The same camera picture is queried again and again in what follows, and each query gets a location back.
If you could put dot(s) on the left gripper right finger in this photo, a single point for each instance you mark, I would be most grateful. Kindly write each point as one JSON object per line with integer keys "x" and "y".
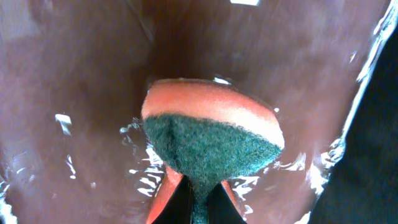
{"x": 220, "y": 207}

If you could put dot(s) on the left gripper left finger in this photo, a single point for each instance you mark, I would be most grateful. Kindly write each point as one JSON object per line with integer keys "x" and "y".
{"x": 174, "y": 205}

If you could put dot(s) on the black water tray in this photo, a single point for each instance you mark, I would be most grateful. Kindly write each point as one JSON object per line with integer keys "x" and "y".
{"x": 74, "y": 75}

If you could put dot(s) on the green orange sponge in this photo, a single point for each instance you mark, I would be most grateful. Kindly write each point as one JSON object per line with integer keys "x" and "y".
{"x": 209, "y": 133}

